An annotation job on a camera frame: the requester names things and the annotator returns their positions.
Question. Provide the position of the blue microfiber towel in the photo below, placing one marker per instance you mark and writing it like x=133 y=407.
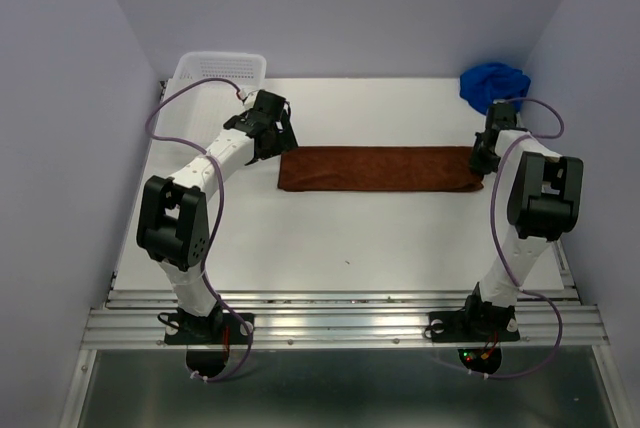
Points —
x=481 y=85

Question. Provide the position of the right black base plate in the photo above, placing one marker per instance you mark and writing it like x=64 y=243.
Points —
x=460 y=327

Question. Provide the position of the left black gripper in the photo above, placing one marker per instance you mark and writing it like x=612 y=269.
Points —
x=285 y=141

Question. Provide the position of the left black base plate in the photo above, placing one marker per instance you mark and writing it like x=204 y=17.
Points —
x=177 y=333

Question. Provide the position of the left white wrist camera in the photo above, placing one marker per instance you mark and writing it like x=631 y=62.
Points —
x=247 y=98

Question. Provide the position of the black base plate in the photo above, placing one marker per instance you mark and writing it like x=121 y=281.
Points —
x=177 y=333
x=460 y=327

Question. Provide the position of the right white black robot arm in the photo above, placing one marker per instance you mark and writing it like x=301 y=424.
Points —
x=535 y=199

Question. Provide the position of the brown microfiber towel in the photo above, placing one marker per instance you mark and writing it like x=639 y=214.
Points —
x=378 y=169

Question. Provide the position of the aluminium rail frame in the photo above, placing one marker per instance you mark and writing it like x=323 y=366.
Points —
x=341 y=286

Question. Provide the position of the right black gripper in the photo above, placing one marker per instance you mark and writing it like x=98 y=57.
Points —
x=479 y=165

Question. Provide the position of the white perforated plastic basket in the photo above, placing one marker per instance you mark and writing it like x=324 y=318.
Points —
x=198 y=114

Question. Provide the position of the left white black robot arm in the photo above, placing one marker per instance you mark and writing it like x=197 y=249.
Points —
x=176 y=230

